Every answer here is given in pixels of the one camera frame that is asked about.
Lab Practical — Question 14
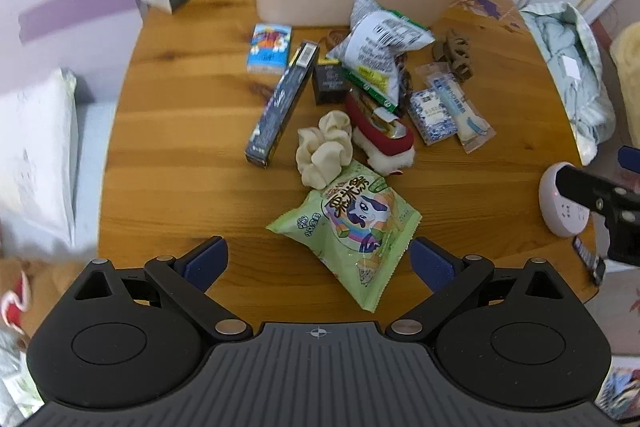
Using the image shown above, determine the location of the black watch strap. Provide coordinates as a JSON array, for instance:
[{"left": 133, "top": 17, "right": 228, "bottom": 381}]
[{"left": 572, "top": 236, "right": 606, "bottom": 285}]

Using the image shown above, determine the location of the brown hair claw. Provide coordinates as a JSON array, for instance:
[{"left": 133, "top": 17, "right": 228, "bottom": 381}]
[{"left": 432, "top": 29, "right": 475, "bottom": 82}]

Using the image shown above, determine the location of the blue white patterned packet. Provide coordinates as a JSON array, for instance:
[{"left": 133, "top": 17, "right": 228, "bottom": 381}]
[{"left": 407, "top": 88, "right": 458, "bottom": 146}]

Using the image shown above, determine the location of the light blue bed sheet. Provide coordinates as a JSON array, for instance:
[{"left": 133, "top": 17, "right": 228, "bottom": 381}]
[{"left": 74, "top": 102, "right": 117, "bottom": 248}]

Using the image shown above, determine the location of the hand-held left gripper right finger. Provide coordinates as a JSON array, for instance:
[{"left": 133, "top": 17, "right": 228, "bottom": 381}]
[{"left": 387, "top": 237, "right": 571, "bottom": 342}]

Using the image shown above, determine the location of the white round power socket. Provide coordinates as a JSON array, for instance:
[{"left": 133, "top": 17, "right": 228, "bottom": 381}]
[{"left": 538, "top": 162, "right": 596, "bottom": 238}]

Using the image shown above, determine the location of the white green snack packet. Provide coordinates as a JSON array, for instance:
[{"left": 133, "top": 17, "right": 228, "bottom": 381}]
[{"left": 326, "top": 0, "right": 436, "bottom": 115}]

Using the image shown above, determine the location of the blue tissue pack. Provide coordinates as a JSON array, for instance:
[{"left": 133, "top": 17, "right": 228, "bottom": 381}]
[{"left": 247, "top": 23, "right": 293, "bottom": 75}]

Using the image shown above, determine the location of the brown hair tie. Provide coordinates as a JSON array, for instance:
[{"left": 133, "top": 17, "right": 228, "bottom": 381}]
[{"left": 319, "top": 31, "right": 353, "bottom": 52}]

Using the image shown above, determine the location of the round wooden desk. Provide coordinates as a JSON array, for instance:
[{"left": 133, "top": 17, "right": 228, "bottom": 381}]
[{"left": 98, "top": 0, "right": 608, "bottom": 325}]

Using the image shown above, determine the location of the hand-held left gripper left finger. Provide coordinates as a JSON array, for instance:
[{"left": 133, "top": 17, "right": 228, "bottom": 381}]
[{"left": 62, "top": 236, "right": 251, "bottom": 342}]

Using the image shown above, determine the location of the brown red plush toy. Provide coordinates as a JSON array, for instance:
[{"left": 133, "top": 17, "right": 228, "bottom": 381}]
[{"left": 0, "top": 257, "right": 76, "bottom": 348}]

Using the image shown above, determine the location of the white pillow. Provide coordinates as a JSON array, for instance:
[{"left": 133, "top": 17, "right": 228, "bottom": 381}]
[{"left": 0, "top": 68, "right": 80, "bottom": 248}]

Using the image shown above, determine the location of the colourful printed paper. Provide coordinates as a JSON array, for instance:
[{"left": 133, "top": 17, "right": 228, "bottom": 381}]
[{"left": 597, "top": 357, "right": 640, "bottom": 423}]

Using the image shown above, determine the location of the light blue cloth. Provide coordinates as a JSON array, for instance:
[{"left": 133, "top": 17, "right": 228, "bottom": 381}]
[{"left": 520, "top": 2, "right": 617, "bottom": 165}]

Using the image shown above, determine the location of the small black box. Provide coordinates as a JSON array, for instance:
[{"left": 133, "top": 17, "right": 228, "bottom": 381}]
[{"left": 312, "top": 62, "right": 349, "bottom": 106}]

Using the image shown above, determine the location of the yellow fluffy cushion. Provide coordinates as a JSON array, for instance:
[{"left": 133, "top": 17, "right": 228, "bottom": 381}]
[{"left": 609, "top": 22, "right": 640, "bottom": 118}]

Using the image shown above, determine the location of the cream fabric scrunchie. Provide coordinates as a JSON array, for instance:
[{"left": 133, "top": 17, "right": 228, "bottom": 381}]
[{"left": 296, "top": 111, "right": 355, "bottom": 188}]

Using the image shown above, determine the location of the long dark box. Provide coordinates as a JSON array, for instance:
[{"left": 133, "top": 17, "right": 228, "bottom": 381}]
[{"left": 244, "top": 41, "right": 321, "bottom": 168}]

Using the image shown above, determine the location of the clear wrapped white packet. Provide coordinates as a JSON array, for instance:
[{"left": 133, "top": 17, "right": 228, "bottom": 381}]
[{"left": 415, "top": 63, "right": 497, "bottom": 154}]

